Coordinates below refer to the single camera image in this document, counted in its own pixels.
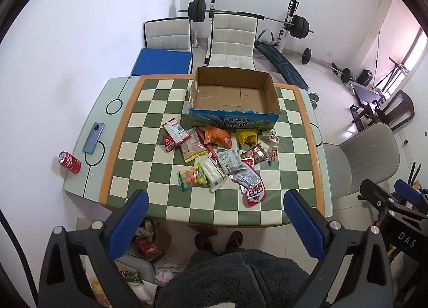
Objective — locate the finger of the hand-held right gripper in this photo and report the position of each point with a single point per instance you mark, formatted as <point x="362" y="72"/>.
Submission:
<point x="405" y="188"/>
<point x="374" y="194"/>

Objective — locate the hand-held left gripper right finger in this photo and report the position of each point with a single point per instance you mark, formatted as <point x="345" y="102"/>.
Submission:
<point x="304" y="224"/>

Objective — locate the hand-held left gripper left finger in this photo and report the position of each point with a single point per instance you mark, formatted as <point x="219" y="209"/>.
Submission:
<point x="128" y="224"/>

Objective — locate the small brown snack packet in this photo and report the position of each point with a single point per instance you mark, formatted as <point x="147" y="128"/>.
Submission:
<point x="272" y="154"/>

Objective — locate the colourful candy ball packet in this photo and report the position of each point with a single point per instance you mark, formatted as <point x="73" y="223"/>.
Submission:
<point x="191" y="178"/>

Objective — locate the red brown biscuit packet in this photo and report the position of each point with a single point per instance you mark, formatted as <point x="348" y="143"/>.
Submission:
<point x="254" y="154"/>

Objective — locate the small clear candy packet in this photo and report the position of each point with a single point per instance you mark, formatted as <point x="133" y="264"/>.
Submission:
<point x="271" y="135"/>

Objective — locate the white wafer packet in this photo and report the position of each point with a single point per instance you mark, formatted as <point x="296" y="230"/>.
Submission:
<point x="212" y="174"/>

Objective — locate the clear wrapper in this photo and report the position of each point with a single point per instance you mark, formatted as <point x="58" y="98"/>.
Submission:
<point x="229" y="160"/>

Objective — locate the beige cracker packet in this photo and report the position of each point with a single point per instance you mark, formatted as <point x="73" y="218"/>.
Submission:
<point x="192" y="145"/>

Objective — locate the yellow snack packet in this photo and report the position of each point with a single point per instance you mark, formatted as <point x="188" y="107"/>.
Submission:
<point x="246" y="136"/>

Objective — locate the red bordered white packet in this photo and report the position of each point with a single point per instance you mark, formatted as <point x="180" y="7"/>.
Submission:
<point x="174" y="129"/>

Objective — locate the red sausage stick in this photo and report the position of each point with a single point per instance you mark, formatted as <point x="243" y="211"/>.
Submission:
<point x="205" y="142"/>

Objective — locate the orange snack packet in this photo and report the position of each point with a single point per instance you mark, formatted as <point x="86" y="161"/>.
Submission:
<point x="218" y="135"/>

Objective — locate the cardboard box blue print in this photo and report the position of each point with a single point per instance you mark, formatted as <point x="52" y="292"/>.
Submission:
<point x="234" y="121"/>

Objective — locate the person's right forearm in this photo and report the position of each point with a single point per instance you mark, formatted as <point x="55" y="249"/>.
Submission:
<point x="401" y="274"/>

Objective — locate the brown floor cardboard box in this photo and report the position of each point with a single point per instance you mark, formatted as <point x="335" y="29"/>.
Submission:
<point x="163" y="237"/>

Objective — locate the grey shell chair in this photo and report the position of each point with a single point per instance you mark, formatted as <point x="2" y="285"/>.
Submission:
<point x="364" y="157"/>

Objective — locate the grey plastic bin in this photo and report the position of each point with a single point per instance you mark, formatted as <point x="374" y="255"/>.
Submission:
<point x="147" y="271"/>

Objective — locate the checkered green white table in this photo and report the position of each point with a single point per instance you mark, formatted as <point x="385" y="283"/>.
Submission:
<point x="150" y="167"/>

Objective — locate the dark brown slipper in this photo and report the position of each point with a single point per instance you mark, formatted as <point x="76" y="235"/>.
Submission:
<point x="204" y="244"/>
<point x="234" y="241"/>

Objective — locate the black perforated rack piece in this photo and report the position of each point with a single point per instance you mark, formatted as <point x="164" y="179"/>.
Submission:
<point x="356" y="115"/>

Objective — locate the dark wooden chair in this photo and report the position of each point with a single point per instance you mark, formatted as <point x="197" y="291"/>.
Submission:
<point x="401" y="107"/>

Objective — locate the red soda can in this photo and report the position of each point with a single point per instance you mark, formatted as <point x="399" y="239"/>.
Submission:
<point x="70" y="162"/>

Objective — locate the grey blue smartphone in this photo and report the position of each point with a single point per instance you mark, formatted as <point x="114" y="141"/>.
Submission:
<point x="93" y="138"/>

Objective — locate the small dumbbell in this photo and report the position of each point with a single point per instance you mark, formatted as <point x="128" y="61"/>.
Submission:
<point x="313" y="100"/>

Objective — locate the black speaker box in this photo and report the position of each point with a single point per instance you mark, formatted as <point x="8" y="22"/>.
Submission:
<point x="365" y="77"/>

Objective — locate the black folding stand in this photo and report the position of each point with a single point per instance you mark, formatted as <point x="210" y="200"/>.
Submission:
<point x="396" y="67"/>

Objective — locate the floor barbell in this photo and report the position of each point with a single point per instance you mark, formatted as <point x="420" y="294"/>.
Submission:
<point x="306" y="56"/>

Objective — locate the black blue sit-up bench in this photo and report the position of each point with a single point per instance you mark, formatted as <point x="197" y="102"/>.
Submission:
<point x="284" y="65"/>

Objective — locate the clear glass jar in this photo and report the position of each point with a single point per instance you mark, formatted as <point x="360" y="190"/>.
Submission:
<point x="194" y="40"/>

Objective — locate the white quilted chair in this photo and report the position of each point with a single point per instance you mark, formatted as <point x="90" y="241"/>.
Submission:
<point x="230" y="37"/>

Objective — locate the racked barbell black plates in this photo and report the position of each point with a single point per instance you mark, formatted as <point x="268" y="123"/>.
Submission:
<point x="197" y="10"/>

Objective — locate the white chair black frame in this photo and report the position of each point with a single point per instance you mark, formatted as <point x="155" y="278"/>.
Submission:
<point x="165" y="35"/>

